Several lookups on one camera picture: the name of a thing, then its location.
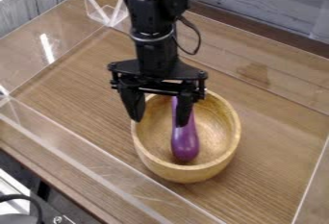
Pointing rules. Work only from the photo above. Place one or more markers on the clear acrylic corner bracket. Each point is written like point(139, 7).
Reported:
point(107, 15)

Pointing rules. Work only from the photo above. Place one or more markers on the oval wooden bowl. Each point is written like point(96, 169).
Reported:
point(219, 131)

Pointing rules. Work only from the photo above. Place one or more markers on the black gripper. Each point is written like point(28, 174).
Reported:
point(157, 71)

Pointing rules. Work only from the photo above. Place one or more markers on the purple toy eggplant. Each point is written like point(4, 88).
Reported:
point(185, 140)

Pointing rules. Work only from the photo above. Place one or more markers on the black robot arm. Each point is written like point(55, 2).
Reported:
point(154, 18)

